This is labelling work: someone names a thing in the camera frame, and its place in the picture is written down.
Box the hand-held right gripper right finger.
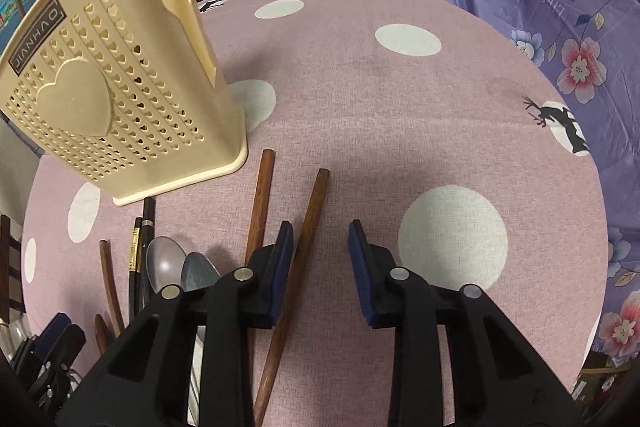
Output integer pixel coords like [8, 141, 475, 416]
[348, 219, 583, 427]

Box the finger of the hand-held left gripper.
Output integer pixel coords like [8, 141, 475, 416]
[27, 324, 87, 410]
[12, 313, 71, 368]

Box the curved brown wooden utensil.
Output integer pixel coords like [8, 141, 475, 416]
[98, 239, 126, 334]
[94, 313, 112, 355]

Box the dark wooden chair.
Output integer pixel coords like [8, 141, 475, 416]
[0, 214, 26, 323]

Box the pink polka dot tablecloth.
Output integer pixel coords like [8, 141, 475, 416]
[21, 0, 608, 427]

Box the purple floral cloth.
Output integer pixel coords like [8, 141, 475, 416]
[392, 0, 640, 358]

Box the brown wooden chopstick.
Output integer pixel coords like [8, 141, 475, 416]
[252, 168, 331, 427]
[244, 149, 276, 427]

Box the metal spoon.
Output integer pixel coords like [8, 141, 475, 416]
[180, 252, 222, 293]
[145, 236, 188, 303]

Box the black chopstick gold band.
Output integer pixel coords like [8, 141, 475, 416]
[141, 197, 157, 308]
[129, 217, 143, 323]

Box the cream perforated utensil holder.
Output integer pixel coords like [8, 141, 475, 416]
[0, 0, 249, 206]

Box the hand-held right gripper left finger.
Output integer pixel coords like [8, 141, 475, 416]
[55, 221, 296, 427]

